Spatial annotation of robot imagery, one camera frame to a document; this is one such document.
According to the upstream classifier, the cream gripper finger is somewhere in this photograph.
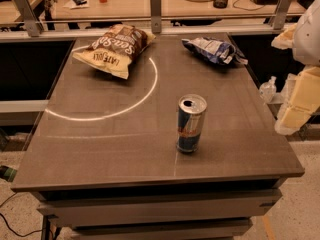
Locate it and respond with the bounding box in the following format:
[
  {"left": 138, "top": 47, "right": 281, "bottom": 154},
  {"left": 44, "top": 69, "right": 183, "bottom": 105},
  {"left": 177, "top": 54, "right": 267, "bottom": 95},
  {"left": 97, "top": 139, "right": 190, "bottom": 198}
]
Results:
[
  {"left": 274, "top": 105, "right": 311, "bottom": 135},
  {"left": 289, "top": 66, "right": 320, "bottom": 113}
]

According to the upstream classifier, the Red Bull can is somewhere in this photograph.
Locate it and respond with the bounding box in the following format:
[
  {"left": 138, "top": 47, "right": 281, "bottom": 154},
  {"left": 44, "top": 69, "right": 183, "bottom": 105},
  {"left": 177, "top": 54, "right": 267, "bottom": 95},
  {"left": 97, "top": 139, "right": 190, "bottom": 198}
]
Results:
[{"left": 177, "top": 94, "right": 207, "bottom": 153}]

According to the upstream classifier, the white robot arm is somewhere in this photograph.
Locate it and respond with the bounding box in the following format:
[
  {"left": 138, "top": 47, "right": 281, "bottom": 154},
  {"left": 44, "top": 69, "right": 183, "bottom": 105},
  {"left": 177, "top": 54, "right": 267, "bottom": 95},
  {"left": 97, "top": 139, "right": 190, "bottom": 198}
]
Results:
[{"left": 271, "top": 0, "right": 320, "bottom": 135}]

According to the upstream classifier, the blue chip bag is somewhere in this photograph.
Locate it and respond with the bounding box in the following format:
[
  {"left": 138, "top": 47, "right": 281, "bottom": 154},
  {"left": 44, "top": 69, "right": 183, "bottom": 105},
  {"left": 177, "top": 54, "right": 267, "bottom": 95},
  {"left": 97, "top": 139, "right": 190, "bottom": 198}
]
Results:
[{"left": 182, "top": 37, "right": 248, "bottom": 65}]

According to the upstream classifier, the brown chip bag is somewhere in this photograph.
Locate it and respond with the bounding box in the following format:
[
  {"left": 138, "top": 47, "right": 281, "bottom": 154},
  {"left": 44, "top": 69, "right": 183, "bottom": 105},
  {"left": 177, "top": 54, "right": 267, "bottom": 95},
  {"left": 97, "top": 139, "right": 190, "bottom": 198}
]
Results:
[{"left": 73, "top": 24, "right": 156, "bottom": 79}]

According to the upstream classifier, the clear plastic bottle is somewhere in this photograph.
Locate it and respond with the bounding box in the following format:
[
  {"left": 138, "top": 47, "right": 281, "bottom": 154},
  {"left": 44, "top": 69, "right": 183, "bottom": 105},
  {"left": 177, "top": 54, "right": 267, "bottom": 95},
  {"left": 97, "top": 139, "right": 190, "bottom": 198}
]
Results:
[{"left": 259, "top": 76, "right": 277, "bottom": 103}]

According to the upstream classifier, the black mesh pen cup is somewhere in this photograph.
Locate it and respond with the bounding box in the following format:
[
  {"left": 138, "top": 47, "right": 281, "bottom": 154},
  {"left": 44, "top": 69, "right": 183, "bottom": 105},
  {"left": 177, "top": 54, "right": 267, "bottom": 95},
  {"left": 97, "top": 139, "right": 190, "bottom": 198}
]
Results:
[{"left": 213, "top": 0, "right": 228, "bottom": 9}]

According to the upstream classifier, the lower table drawer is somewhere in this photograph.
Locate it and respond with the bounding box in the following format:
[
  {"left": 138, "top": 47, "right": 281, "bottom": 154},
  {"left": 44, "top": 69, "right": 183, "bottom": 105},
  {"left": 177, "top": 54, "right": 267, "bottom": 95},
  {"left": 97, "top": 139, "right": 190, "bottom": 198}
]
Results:
[{"left": 71, "top": 218, "right": 252, "bottom": 240}]

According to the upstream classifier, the table drawer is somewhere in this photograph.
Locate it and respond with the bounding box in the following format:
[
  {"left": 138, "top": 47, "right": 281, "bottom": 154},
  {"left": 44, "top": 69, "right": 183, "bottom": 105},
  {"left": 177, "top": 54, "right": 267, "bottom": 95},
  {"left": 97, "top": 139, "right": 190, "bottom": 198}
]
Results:
[
  {"left": 38, "top": 189, "right": 282, "bottom": 228},
  {"left": 71, "top": 218, "right": 252, "bottom": 240}
]

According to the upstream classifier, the upper table drawer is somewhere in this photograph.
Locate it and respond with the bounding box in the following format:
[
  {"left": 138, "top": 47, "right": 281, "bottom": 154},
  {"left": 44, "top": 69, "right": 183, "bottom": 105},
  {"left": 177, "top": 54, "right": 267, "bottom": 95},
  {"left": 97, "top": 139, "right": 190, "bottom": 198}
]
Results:
[{"left": 38, "top": 189, "right": 282, "bottom": 228}]

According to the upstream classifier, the metal rail bracket right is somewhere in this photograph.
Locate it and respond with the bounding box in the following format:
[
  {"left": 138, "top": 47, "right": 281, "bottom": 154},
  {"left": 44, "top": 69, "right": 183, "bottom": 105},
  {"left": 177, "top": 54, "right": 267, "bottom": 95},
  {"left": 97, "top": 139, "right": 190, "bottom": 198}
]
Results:
[{"left": 271, "top": 0, "right": 293, "bottom": 30}]

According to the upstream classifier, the metal rail bracket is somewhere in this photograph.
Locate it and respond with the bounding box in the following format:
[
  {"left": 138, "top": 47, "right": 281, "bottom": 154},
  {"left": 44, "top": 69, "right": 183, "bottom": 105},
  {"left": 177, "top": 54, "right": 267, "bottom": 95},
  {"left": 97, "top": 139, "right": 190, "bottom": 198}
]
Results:
[
  {"left": 13, "top": 0, "right": 43, "bottom": 37},
  {"left": 271, "top": 0, "right": 293, "bottom": 30},
  {"left": 150, "top": 0, "right": 162, "bottom": 33}
]

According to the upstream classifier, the black cable on desk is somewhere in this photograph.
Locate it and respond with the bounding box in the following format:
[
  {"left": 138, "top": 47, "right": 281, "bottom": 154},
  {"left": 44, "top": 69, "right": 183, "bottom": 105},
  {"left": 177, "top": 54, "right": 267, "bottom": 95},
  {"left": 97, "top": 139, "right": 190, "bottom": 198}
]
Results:
[{"left": 232, "top": 0, "right": 268, "bottom": 12}]

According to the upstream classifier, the metal rail bracket middle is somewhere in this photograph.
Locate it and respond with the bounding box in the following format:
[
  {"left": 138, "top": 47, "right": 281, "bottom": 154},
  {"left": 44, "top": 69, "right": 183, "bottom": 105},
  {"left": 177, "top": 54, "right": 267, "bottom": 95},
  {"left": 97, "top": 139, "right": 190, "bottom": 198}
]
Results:
[{"left": 150, "top": 0, "right": 162, "bottom": 33}]

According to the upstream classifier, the metal rail bracket left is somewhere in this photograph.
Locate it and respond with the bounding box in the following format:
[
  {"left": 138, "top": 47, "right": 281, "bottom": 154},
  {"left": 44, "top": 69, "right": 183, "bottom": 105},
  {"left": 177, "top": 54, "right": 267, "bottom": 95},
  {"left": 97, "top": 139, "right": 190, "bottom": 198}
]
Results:
[{"left": 13, "top": 0, "right": 43, "bottom": 37}]

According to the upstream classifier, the black floor cable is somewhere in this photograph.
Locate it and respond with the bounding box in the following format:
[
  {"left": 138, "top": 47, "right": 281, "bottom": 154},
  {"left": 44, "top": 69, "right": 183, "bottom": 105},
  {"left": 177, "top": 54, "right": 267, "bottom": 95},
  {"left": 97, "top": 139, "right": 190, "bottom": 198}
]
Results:
[{"left": 0, "top": 192, "right": 46, "bottom": 238}]

